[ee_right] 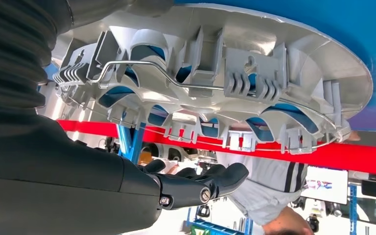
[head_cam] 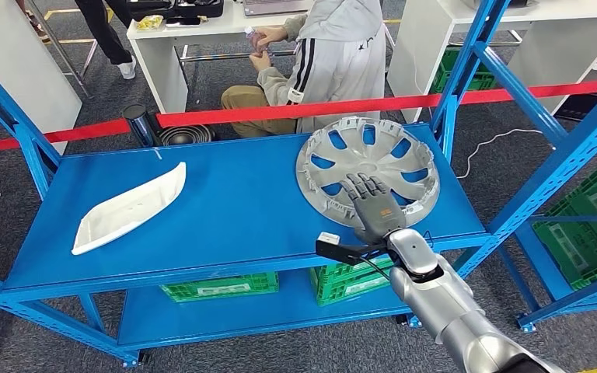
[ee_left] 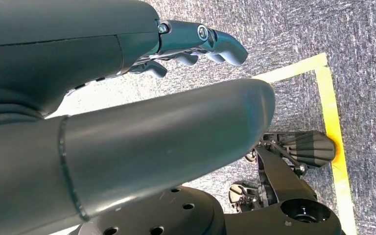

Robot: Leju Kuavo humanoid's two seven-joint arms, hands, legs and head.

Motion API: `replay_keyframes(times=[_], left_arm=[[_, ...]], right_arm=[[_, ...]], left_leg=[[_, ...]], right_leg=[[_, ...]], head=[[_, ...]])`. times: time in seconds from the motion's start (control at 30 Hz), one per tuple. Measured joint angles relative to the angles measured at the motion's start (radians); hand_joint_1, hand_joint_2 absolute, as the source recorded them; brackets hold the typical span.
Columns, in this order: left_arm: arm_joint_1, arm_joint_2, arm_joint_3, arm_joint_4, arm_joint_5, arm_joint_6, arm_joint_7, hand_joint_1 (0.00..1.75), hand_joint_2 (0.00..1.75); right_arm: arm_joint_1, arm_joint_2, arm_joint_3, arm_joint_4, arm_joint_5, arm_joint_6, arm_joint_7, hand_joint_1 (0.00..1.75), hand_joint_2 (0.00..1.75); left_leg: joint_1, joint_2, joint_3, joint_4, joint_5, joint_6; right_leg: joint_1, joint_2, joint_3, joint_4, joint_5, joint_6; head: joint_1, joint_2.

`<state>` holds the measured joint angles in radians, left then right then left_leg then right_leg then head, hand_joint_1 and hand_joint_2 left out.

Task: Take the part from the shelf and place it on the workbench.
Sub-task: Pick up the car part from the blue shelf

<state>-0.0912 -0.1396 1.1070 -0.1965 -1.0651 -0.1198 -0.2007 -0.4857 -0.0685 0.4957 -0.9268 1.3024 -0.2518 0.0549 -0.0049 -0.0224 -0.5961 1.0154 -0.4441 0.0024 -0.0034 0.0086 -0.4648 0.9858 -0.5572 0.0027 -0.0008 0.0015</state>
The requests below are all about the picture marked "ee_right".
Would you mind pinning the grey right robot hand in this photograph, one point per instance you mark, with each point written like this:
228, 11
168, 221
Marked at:
61, 178

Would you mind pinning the person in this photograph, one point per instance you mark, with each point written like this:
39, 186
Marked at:
265, 181

